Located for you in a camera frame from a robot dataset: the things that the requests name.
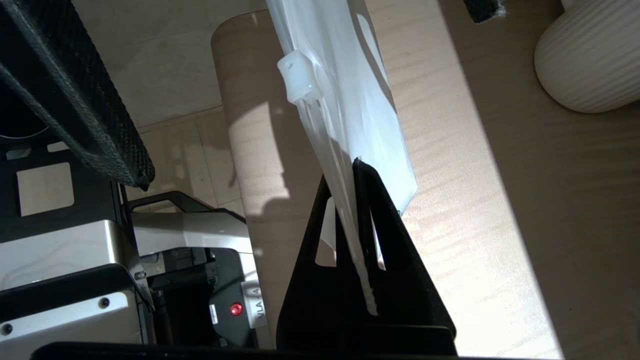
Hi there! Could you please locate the beige wooden shelf unit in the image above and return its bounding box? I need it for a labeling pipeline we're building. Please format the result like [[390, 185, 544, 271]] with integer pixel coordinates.
[[210, 0, 640, 360]]

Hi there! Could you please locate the white ribbed ceramic mug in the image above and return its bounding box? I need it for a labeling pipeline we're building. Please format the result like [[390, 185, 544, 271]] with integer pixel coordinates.
[[534, 0, 640, 113]]

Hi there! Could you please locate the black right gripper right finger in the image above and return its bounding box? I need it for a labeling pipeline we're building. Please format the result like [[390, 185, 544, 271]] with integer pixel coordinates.
[[352, 157, 457, 353]]

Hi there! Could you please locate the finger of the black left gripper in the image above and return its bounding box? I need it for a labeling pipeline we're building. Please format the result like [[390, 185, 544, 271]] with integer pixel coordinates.
[[0, 0, 156, 191], [462, 0, 506, 24]]

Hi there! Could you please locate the grey black robot base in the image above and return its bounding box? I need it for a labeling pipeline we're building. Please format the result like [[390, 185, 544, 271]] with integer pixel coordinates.
[[0, 135, 273, 351]]

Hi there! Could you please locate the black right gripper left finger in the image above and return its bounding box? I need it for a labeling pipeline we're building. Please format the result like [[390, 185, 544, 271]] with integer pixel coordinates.
[[277, 175, 371, 351]]

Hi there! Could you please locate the horse print plastic pouch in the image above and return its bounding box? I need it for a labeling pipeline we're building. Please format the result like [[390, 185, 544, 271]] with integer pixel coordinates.
[[265, 0, 418, 316]]

